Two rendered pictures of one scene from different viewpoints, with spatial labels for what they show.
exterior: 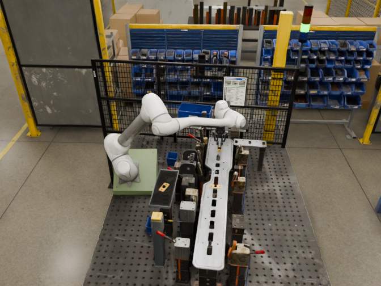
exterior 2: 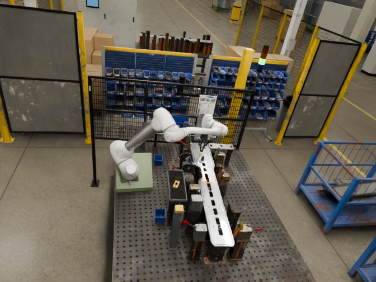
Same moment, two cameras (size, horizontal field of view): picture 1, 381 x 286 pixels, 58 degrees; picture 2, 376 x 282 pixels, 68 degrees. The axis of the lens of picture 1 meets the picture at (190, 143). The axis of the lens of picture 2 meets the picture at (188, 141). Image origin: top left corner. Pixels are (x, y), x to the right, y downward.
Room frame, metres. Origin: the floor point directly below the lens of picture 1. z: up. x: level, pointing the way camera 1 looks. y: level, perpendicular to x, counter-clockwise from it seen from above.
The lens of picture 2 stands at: (0.08, 0.69, 2.71)
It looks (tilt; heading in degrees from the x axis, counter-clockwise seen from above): 32 degrees down; 342
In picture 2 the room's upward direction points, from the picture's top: 9 degrees clockwise
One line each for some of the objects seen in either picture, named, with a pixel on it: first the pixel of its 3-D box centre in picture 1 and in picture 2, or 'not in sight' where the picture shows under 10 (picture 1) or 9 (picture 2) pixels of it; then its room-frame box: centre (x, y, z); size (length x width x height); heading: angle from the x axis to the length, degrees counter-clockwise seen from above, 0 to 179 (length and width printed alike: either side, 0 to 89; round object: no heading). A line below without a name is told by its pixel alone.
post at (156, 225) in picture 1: (159, 241); (175, 228); (1.49, 0.21, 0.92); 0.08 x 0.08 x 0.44; 83
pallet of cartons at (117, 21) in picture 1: (139, 38); (95, 56); (7.01, 1.03, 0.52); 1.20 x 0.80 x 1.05; 175
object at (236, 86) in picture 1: (234, 91); (206, 106); (2.94, -0.41, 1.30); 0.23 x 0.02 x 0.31; 83
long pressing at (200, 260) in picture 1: (216, 189); (208, 183); (1.92, -0.19, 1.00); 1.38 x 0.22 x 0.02; 173
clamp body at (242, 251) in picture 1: (238, 266); (239, 241); (1.33, -0.30, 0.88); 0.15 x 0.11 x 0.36; 83
